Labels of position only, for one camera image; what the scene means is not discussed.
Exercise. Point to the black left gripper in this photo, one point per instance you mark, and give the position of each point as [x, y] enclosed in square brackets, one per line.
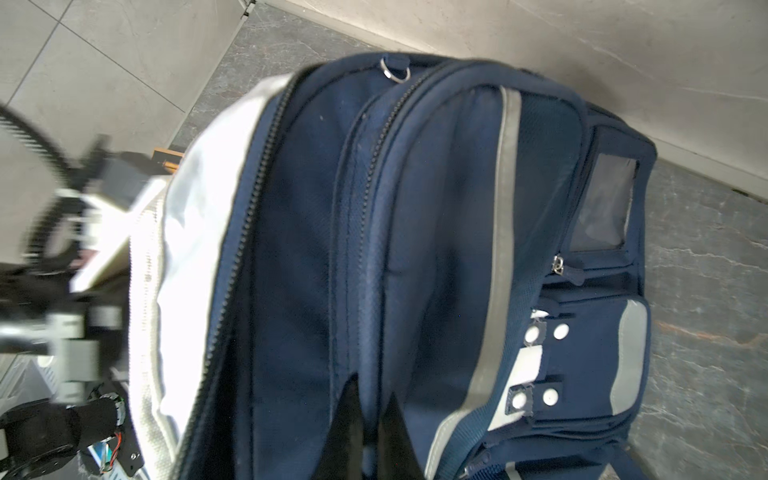
[68, 297]

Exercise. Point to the navy blue student backpack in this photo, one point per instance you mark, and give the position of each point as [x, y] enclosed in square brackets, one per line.
[462, 234]

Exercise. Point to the brown and black book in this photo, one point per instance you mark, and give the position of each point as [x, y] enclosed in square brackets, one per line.
[168, 159]

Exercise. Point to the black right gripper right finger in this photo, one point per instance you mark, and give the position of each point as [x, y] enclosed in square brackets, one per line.
[396, 458]

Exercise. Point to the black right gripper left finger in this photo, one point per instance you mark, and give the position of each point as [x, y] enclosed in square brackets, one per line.
[342, 454]

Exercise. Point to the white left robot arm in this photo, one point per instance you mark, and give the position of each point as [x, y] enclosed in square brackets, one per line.
[40, 436]

